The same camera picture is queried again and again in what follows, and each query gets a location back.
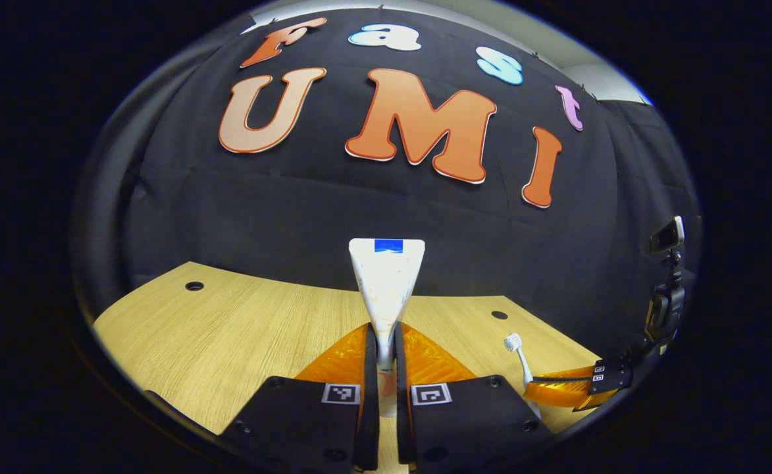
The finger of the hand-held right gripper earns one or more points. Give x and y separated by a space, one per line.
609 368
609 387

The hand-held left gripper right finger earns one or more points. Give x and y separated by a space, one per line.
404 408

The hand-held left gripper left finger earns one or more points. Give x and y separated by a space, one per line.
369 408

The white toothbrush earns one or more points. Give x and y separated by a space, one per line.
513 342

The white toothpaste tube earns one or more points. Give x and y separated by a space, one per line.
386 283

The black backdrop cloth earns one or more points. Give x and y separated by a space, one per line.
260 217

